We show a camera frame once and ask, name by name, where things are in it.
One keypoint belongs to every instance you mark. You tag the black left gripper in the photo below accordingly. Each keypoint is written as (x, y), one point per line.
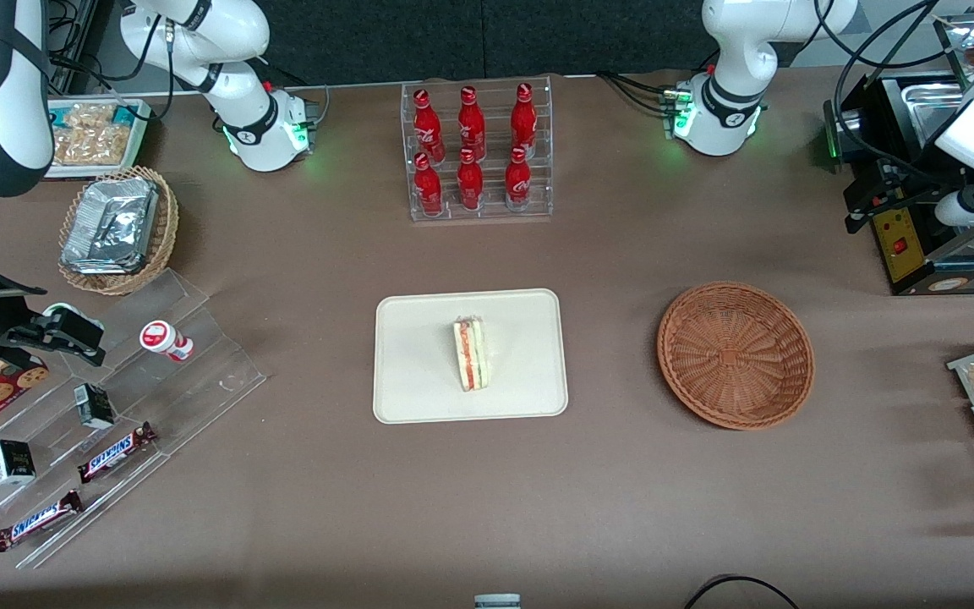
(887, 181)

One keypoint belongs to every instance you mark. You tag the triangular sandwich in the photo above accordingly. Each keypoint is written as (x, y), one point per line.
(470, 355)

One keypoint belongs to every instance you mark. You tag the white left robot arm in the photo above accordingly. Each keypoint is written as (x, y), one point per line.
(736, 51)

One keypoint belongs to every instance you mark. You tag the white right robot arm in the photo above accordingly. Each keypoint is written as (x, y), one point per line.
(242, 51)

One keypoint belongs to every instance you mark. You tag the light wicker basket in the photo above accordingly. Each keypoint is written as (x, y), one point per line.
(161, 237)

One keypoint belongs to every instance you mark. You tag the brown round wicker basket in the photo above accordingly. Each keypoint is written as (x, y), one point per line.
(736, 355)

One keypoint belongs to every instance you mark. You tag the white tray of snack bags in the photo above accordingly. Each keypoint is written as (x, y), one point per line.
(94, 135)

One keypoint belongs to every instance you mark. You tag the beige plastic tray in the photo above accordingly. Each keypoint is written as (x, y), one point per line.
(521, 355)

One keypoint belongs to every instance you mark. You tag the white round cup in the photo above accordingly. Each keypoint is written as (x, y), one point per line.
(54, 311)

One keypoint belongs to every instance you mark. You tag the black appliance with yellow panel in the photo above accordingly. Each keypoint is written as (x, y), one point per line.
(910, 254)

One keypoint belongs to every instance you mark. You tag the small black box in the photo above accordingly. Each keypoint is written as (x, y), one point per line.
(95, 406)
(12, 462)

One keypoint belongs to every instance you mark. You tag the red and white small bottle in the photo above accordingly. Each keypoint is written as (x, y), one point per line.
(164, 340)

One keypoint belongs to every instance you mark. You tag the silver foil container stack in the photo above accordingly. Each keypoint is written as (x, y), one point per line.
(111, 224)

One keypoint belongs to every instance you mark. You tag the brown snickers bar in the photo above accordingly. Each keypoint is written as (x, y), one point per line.
(117, 452)
(37, 520)

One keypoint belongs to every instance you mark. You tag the clear acrylic stepped shelf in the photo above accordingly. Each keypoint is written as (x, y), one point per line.
(199, 397)

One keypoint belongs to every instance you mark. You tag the red cola bottle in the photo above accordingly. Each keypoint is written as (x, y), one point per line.
(428, 127)
(518, 179)
(472, 123)
(428, 188)
(470, 182)
(524, 118)

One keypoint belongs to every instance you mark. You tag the clear acrylic bottle rack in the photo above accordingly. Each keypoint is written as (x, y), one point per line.
(478, 211)

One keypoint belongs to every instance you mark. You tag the small grey object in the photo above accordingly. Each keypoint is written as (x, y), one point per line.
(497, 601)

